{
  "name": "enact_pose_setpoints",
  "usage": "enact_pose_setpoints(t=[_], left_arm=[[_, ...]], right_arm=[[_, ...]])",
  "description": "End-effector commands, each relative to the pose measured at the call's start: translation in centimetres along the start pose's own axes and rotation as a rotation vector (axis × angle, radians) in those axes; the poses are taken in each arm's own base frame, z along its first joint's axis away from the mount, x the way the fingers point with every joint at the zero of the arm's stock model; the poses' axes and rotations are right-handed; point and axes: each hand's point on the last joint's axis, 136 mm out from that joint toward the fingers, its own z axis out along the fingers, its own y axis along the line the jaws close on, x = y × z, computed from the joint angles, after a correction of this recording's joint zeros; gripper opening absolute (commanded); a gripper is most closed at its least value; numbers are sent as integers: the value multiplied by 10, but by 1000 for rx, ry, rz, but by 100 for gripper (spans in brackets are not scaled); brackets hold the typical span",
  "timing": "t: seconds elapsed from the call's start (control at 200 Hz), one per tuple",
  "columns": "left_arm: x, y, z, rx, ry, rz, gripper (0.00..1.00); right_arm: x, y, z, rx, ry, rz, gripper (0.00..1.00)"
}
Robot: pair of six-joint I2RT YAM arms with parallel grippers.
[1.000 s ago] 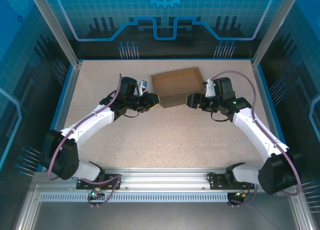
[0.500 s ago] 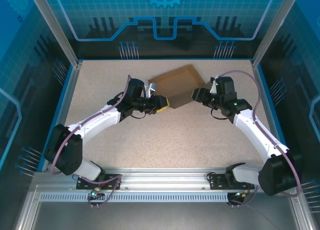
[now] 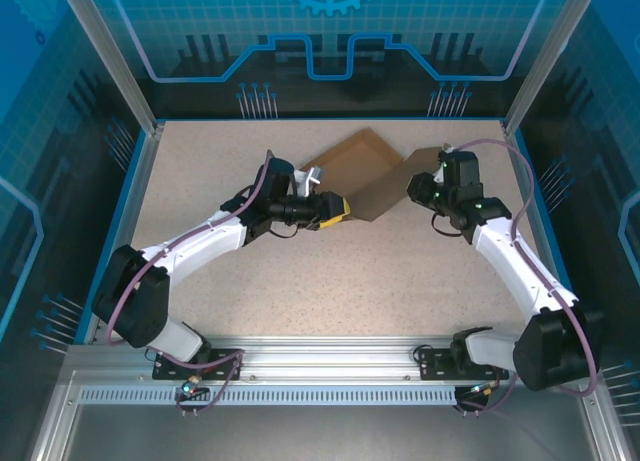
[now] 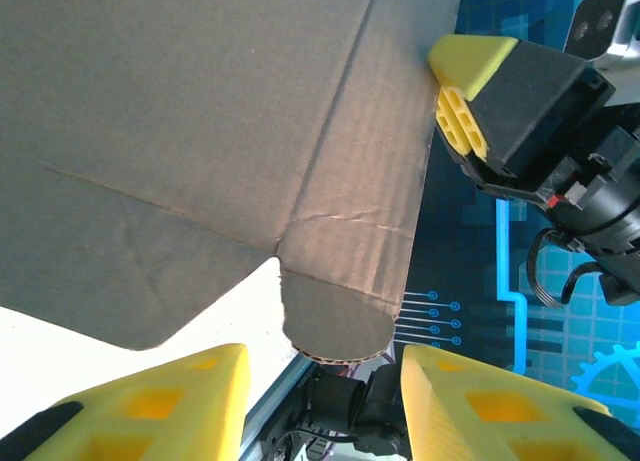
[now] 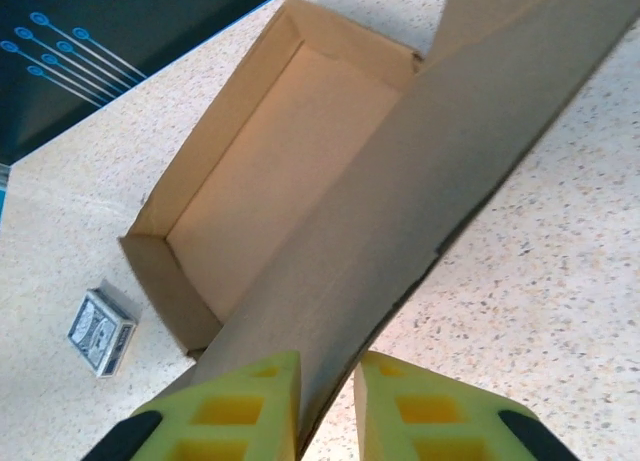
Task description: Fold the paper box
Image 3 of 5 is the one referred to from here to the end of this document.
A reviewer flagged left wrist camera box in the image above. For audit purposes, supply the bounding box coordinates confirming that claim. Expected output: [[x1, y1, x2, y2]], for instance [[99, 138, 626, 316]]
[[294, 165, 325, 197]]

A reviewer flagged grey metal tray frame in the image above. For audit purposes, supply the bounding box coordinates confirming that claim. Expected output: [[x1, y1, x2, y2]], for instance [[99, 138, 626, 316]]
[[29, 370, 626, 461]]

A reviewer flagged aluminium frame post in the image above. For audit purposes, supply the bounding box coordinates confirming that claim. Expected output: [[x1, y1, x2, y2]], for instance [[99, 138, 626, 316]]
[[501, 0, 604, 137], [53, 0, 166, 137]]

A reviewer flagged aluminium side rail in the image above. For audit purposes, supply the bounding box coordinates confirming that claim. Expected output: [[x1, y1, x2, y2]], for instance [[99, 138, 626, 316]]
[[91, 122, 167, 345], [501, 120, 576, 345]]

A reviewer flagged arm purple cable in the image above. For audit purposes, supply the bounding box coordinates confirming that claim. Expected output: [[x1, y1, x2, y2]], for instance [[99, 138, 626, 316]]
[[449, 138, 601, 417], [105, 149, 246, 417]]

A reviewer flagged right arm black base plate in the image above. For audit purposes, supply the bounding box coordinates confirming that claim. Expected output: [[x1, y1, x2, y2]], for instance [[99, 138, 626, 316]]
[[417, 347, 511, 381]]

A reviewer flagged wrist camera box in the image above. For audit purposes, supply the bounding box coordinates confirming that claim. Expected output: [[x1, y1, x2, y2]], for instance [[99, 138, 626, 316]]
[[432, 143, 456, 183], [294, 165, 325, 197]]

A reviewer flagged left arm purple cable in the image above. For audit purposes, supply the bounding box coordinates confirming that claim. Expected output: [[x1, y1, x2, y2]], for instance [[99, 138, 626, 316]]
[[105, 149, 246, 417]]

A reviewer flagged blue table edge frame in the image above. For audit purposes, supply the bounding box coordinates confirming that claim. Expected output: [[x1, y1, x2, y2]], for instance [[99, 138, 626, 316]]
[[73, 115, 592, 345]]

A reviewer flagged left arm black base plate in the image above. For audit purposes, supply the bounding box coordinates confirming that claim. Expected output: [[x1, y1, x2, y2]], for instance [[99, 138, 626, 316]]
[[152, 348, 245, 382]]

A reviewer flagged slotted metal cable duct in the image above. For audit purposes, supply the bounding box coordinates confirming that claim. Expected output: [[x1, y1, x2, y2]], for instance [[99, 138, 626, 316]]
[[77, 385, 461, 407]]

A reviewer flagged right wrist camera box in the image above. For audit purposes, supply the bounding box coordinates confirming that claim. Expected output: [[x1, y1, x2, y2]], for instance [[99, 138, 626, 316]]
[[432, 143, 456, 183]]

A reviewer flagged aluminium mounting rail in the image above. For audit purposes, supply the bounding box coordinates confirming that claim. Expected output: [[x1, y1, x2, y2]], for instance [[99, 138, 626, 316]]
[[64, 336, 601, 382]]

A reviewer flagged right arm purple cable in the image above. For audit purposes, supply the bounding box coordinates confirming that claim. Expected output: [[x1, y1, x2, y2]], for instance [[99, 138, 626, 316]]
[[449, 138, 601, 417]]

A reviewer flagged brown cardboard box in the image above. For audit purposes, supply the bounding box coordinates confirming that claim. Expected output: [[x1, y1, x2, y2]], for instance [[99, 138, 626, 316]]
[[298, 126, 451, 223]]

